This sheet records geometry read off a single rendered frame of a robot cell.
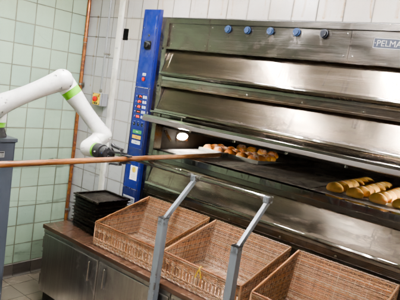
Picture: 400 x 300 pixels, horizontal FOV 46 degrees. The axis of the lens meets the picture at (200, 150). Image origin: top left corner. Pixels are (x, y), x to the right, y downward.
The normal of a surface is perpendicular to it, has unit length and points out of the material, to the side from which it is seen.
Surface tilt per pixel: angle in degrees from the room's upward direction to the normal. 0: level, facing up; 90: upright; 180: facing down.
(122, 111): 90
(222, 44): 90
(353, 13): 90
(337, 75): 70
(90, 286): 90
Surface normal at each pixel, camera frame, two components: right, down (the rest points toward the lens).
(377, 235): -0.54, -0.32
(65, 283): -0.63, 0.01
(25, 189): 0.76, 0.19
